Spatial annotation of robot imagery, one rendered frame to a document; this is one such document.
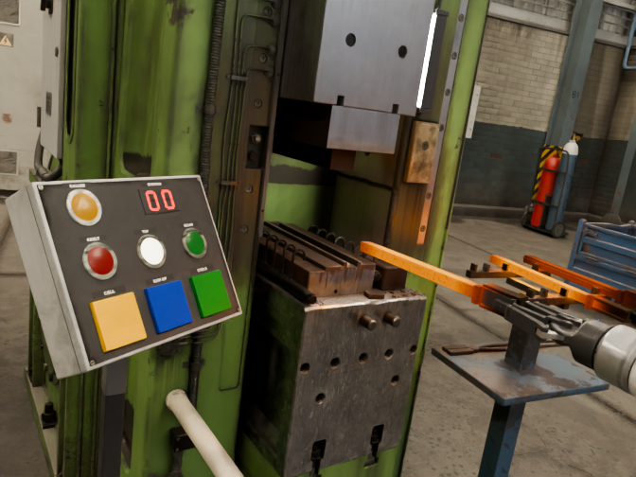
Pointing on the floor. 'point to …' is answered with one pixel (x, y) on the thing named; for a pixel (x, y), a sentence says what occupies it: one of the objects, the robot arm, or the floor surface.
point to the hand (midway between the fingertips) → (502, 301)
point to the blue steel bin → (605, 254)
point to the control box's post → (112, 417)
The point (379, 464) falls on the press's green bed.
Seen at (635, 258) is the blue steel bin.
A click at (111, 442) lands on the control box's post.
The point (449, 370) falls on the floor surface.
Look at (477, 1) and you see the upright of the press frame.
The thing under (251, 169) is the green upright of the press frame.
